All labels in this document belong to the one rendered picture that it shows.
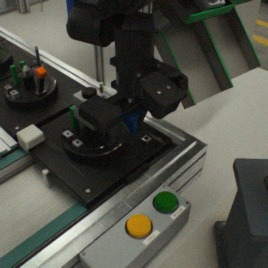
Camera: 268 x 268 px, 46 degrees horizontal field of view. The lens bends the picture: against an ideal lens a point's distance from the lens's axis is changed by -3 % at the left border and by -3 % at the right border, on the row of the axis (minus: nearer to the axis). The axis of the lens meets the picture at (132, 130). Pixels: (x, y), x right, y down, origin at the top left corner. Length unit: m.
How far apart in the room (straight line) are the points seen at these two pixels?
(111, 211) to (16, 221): 0.19
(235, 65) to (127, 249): 0.58
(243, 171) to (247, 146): 0.36
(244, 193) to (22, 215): 0.41
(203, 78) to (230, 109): 0.22
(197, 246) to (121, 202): 0.18
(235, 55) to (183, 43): 0.18
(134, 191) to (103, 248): 0.13
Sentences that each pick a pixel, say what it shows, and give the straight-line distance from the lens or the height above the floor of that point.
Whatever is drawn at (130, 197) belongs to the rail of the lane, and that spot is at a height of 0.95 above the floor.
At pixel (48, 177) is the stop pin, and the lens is 0.66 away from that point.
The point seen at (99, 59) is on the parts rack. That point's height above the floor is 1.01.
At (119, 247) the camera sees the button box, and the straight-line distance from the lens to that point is 0.55.
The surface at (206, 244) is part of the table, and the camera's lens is 0.68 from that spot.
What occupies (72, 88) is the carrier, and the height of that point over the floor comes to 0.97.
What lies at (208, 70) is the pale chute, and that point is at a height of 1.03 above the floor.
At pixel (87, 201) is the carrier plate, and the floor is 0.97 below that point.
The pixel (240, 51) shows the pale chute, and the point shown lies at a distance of 0.95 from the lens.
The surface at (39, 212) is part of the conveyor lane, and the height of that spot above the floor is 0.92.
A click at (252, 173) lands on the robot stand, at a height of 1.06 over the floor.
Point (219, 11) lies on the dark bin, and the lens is 0.72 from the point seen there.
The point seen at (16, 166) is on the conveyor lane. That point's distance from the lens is 0.73.
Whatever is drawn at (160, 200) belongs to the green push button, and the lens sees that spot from 0.58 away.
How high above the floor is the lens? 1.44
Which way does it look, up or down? 41 degrees down
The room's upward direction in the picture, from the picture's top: straight up
